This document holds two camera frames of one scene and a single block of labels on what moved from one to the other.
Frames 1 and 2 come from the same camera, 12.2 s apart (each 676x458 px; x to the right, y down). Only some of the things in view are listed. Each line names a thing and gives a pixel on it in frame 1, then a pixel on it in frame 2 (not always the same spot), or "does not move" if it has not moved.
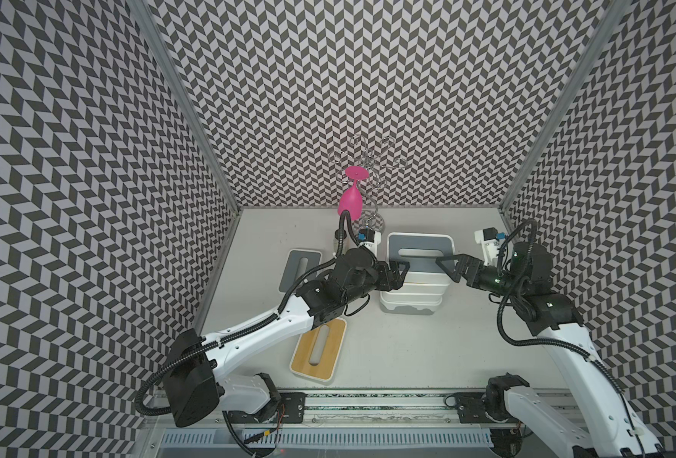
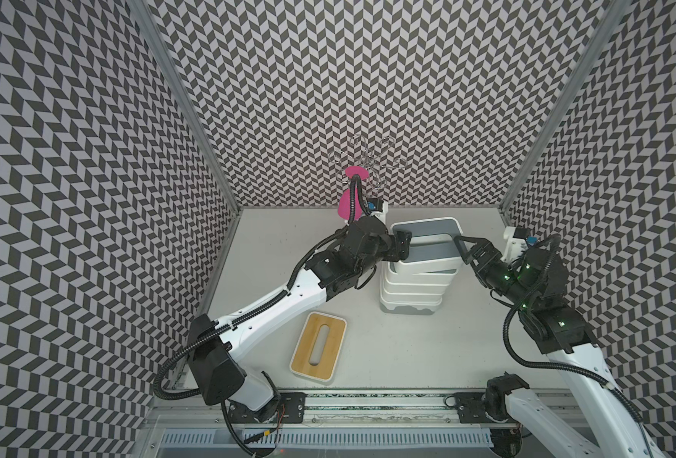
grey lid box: x=420 y=250 -> x=441 y=278
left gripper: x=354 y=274 -> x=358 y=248
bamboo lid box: x=318 y=350 does not move
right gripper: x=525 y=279 does not move
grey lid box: x=297 y=262 -> x=433 y=250
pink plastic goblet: x=351 y=198 does not move
